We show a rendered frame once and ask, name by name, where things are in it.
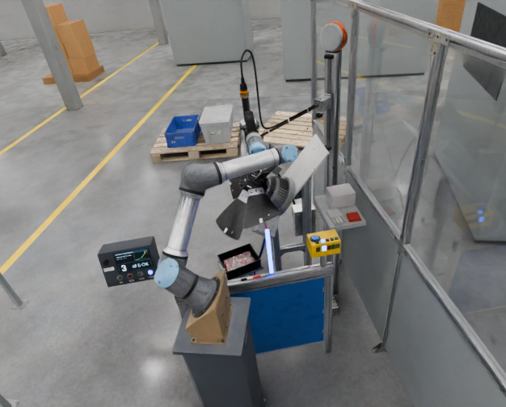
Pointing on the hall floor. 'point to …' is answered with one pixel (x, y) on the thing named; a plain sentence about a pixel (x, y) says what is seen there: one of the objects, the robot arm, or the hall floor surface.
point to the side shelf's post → (336, 268)
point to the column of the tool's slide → (332, 126)
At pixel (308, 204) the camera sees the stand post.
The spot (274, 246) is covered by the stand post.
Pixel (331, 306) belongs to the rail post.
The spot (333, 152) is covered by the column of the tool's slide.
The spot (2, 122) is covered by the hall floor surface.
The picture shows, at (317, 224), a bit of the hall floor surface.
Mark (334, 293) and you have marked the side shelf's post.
